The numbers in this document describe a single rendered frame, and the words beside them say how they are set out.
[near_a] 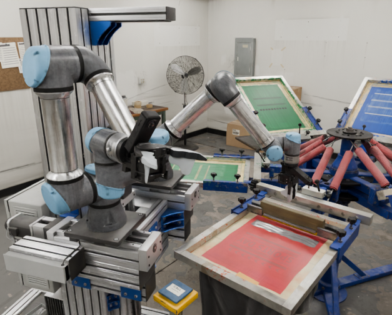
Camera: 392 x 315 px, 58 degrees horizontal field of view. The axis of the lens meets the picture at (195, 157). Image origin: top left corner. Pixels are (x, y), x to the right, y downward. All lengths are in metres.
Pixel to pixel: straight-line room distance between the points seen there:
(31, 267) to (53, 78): 0.70
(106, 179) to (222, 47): 6.22
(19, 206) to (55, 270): 0.48
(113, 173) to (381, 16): 5.28
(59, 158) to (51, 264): 0.40
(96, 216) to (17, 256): 0.33
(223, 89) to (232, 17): 5.39
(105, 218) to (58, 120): 0.40
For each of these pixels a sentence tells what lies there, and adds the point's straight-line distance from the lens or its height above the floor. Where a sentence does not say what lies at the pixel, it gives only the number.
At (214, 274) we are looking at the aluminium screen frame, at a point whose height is 0.97.
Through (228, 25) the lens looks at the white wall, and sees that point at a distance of 6.99.
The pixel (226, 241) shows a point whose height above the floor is 0.95.
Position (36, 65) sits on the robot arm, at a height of 1.85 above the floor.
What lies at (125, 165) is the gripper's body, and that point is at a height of 1.63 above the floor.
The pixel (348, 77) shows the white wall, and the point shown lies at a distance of 6.01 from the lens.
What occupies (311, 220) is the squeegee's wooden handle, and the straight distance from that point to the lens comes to 1.90.
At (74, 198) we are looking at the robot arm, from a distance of 1.22.
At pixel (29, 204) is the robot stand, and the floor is 1.23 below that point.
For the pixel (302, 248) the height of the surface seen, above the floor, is 0.95.
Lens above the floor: 1.93
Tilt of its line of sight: 19 degrees down
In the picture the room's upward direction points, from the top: straight up
